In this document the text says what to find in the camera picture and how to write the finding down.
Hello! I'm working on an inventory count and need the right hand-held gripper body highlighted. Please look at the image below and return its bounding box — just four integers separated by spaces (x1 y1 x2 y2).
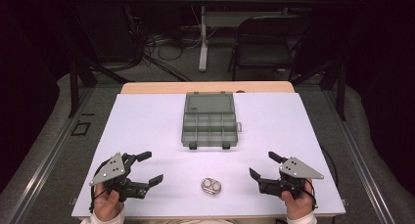
257 156 325 200

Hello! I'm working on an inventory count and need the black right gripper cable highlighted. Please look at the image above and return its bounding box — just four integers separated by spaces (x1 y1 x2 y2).
304 178 319 212

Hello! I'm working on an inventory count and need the white table mat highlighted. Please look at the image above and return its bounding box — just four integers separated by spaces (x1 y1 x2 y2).
70 92 346 219

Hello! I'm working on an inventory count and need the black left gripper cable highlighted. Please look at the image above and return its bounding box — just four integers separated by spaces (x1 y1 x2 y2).
89 184 110 214

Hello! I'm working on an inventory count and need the black folding chair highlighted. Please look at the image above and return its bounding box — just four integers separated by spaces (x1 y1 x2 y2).
227 15 311 82

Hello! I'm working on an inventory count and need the grey plastic compartment box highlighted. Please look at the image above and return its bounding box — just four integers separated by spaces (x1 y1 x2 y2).
180 91 244 151

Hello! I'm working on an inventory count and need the black floor cable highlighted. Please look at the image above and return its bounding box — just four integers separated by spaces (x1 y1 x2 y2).
318 145 340 189

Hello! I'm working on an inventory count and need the bundle of floor cables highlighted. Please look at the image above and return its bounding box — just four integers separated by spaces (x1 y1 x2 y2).
114 5 218 83

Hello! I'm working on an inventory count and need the black tape square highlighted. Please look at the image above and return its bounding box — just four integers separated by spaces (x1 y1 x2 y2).
70 119 92 137

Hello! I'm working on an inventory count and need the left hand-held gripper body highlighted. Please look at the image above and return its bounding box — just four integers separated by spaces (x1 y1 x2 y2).
88 152 151 203

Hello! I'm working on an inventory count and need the person's left hand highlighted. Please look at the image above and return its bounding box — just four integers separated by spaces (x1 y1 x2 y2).
92 181 125 223

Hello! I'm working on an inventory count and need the metal floor rail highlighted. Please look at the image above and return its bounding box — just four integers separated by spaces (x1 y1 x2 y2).
326 86 397 224
4 86 96 224

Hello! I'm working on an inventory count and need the small clear two-cell case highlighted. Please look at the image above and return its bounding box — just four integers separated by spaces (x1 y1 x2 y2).
200 177 222 196

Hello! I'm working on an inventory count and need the white desk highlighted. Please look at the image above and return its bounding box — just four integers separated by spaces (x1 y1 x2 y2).
179 0 320 72

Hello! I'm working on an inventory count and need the black metal stand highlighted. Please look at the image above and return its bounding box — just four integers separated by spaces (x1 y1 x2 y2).
289 52 348 122
68 52 131 118

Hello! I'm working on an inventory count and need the person's right hand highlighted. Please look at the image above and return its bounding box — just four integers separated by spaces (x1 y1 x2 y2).
280 180 316 221

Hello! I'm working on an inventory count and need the wooden table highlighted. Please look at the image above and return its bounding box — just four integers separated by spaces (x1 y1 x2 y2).
119 80 296 95

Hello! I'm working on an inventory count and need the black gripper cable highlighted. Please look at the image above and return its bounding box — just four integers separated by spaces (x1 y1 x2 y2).
304 178 319 212
89 184 110 214

